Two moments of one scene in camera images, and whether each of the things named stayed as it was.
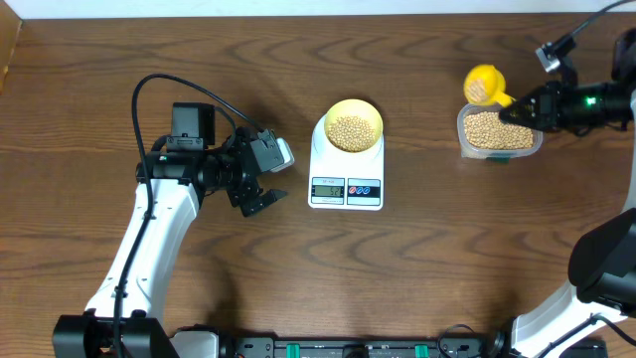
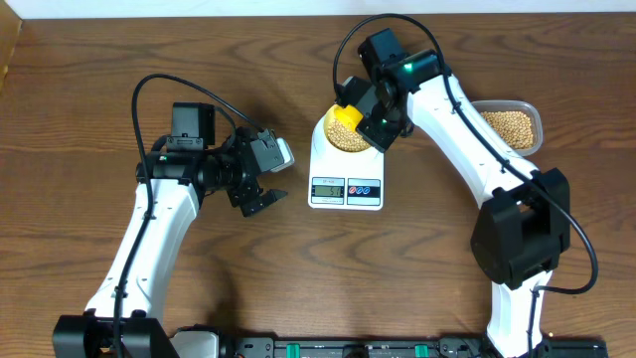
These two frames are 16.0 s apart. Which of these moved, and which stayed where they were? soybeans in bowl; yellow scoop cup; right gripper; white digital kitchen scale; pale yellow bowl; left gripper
Moved: yellow scoop cup; right gripper
Stayed: white digital kitchen scale; pale yellow bowl; left gripper; soybeans in bowl
